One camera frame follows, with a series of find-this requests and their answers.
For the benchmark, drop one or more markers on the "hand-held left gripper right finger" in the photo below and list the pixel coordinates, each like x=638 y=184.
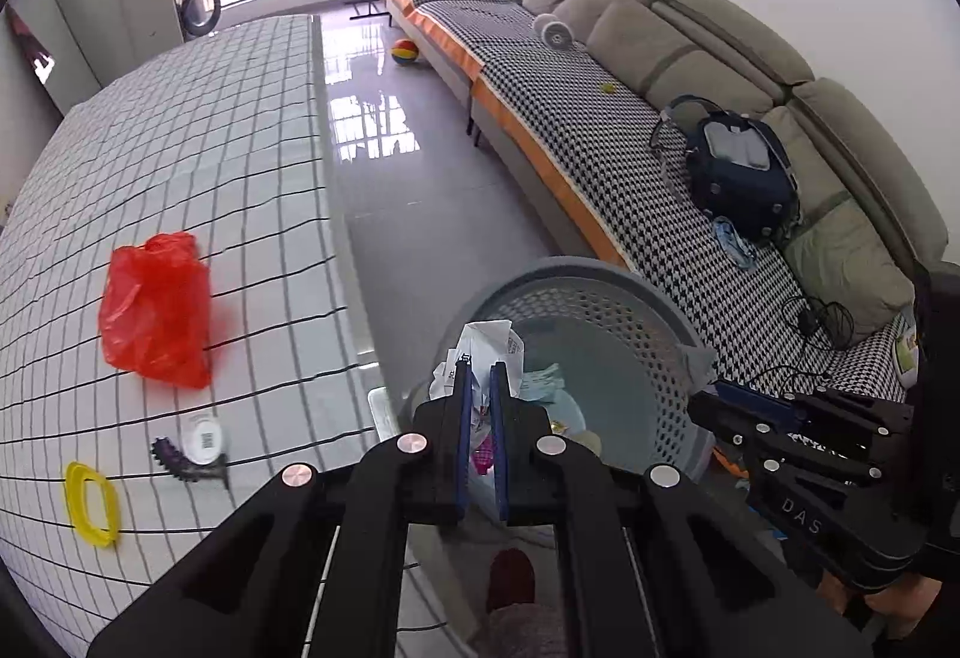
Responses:
x=497 y=433

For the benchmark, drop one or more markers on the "houndstooth sofa cover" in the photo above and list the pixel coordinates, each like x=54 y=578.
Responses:
x=570 y=103

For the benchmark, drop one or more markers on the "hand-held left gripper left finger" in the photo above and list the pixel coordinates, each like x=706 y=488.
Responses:
x=466 y=433

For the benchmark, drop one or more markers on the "grey-green sofa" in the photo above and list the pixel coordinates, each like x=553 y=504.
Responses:
x=712 y=28

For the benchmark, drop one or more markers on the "colourful ball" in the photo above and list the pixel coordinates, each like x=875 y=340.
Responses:
x=405 y=52

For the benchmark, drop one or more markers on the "small white fan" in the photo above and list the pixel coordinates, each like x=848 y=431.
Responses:
x=556 y=32

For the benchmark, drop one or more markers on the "white paper wrapper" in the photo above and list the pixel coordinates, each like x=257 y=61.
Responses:
x=484 y=343

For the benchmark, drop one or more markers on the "person's right hand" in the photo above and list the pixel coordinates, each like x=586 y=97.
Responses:
x=892 y=609

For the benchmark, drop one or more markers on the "olive loose cushion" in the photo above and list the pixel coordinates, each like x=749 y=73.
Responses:
x=847 y=268

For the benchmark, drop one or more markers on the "dark red slipper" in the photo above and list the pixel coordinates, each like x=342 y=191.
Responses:
x=511 y=575

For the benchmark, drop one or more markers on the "checked white tablecloth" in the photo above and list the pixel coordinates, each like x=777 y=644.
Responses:
x=187 y=141

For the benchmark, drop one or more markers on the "dark spiky plastic piece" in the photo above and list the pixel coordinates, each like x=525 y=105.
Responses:
x=180 y=463

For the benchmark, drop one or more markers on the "white round lid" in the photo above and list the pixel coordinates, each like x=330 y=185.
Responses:
x=202 y=440

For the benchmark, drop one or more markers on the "grey perforated basket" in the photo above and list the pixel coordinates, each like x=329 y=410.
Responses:
x=645 y=343

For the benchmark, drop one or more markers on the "standing mirror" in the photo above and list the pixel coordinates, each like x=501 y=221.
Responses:
x=52 y=51

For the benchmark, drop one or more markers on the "grey cabinet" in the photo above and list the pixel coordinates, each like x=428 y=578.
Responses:
x=150 y=13

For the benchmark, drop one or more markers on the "person's pink trouser leg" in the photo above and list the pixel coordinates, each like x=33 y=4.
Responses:
x=517 y=632

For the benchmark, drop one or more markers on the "navy blue bag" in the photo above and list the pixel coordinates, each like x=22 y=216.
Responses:
x=735 y=193

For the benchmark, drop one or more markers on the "light blue wrapper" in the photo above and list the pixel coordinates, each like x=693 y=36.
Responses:
x=541 y=384

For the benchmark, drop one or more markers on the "red plastic bag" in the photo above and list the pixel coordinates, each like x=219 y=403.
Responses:
x=154 y=313

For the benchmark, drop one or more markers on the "silver foil wrapper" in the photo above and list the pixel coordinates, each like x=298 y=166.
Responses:
x=697 y=365

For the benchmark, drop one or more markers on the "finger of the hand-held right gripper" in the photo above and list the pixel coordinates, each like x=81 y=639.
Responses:
x=727 y=418
x=750 y=394

